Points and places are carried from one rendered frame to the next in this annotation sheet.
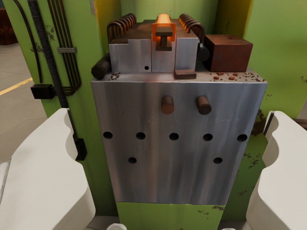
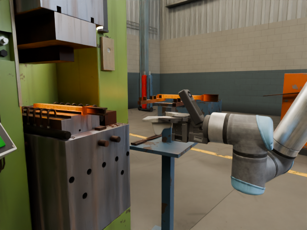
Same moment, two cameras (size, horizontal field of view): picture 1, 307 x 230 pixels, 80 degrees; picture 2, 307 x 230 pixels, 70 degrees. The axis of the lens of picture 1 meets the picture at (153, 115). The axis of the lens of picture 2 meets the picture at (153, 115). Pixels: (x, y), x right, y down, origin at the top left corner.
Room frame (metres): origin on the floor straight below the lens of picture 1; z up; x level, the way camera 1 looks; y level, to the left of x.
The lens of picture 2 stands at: (-0.24, 0.66, 1.12)
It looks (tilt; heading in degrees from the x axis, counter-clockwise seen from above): 9 degrees down; 297
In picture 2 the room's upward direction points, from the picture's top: straight up
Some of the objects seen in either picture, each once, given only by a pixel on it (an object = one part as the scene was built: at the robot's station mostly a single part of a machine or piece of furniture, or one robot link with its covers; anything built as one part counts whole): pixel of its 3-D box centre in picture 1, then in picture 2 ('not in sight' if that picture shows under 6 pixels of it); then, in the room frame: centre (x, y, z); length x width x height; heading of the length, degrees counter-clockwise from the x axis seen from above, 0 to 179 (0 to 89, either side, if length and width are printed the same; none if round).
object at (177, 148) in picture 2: not in sight; (168, 142); (0.27, -0.53, 0.76); 0.40 x 0.30 x 0.02; 88
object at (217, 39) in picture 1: (223, 52); (101, 117); (0.48, -0.18, 0.95); 0.12 x 0.09 x 0.07; 177
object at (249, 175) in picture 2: not in sight; (250, 169); (-0.21, 0.00, 0.87); 0.12 x 0.09 x 0.12; 63
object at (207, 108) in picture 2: not in sight; (189, 115); (1.30, -4.16, 0.36); 1.21 x 0.81 x 0.72; 171
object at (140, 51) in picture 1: (156, 37); (50, 117); (0.64, -0.01, 0.96); 0.42 x 0.20 x 0.09; 177
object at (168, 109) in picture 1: (167, 104); (103, 143); (0.35, -0.03, 0.87); 0.04 x 0.03 x 0.03; 177
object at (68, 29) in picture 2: not in sight; (44, 36); (0.64, -0.01, 1.32); 0.42 x 0.20 x 0.10; 177
